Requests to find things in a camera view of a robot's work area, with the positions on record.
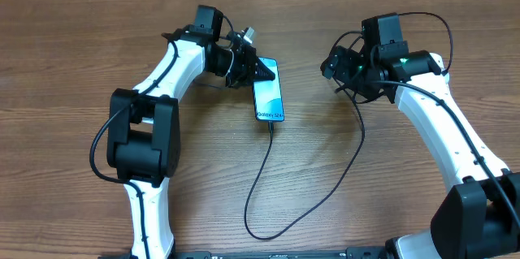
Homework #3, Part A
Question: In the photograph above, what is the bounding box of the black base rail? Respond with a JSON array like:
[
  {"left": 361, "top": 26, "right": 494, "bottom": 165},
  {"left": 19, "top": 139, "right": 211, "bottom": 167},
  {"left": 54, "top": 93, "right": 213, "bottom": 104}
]
[{"left": 166, "top": 246, "right": 395, "bottom": 259}]

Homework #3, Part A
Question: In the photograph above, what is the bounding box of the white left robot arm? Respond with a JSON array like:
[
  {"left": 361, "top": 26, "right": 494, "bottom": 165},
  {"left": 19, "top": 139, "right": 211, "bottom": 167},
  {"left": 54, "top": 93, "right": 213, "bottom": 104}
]
[{"left": 102, "top": 5, "right": 275, "bottom": 258}]

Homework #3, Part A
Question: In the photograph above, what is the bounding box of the black charger cable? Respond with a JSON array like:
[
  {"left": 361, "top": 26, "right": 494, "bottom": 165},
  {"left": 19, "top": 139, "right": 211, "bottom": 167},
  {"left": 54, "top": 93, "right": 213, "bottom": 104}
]
[{"left": 243, "top": 11, "right": 454, "bottom": 241}]

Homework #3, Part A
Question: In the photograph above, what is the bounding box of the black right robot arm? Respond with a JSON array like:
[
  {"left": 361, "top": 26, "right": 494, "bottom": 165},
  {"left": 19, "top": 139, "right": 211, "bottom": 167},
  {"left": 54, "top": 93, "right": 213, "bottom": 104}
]
[{"left": 320, "top": 13, "right": 519, "bottom": 258}]

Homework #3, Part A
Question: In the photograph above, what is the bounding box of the Galaxy smartphone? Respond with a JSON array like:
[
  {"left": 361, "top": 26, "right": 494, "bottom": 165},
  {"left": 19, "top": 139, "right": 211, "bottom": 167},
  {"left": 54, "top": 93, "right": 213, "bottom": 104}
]
[{"left": 253, "top": 58, "right": 284, "bottom": 123}]

